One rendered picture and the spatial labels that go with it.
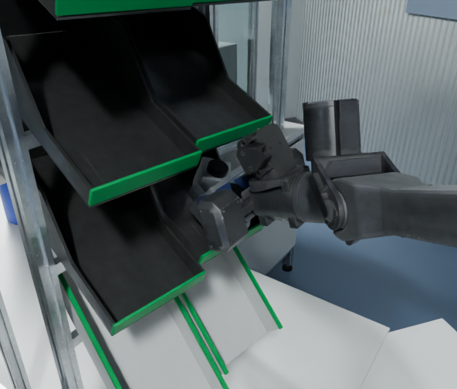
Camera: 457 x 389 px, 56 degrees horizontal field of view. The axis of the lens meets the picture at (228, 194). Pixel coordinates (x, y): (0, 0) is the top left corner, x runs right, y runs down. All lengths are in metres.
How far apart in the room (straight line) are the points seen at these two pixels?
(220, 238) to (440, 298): 2.19
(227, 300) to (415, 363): 0.41
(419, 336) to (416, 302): 1.48
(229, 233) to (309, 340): 0.53
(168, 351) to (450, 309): 2.02
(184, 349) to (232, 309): 0.12
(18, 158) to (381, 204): 0.35
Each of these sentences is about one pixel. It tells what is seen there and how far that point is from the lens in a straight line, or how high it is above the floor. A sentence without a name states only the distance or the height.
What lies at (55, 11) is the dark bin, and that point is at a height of 1.51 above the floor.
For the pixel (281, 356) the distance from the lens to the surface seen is 0.92.
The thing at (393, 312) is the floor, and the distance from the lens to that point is 2.40.
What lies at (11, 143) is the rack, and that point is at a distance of 0.47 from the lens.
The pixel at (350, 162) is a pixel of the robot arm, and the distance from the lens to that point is 0.43.
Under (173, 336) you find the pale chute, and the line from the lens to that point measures 0.67.
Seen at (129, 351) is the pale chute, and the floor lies 1.08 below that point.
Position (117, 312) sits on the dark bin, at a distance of 0.52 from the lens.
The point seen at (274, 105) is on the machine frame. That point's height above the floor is 1.00.
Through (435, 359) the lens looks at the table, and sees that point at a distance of 1.00.
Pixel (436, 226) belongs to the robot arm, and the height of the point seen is 1.39.
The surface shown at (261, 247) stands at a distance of 2.06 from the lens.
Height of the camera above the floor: 1.54
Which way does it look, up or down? 28 degrees down
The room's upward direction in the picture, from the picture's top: straight up
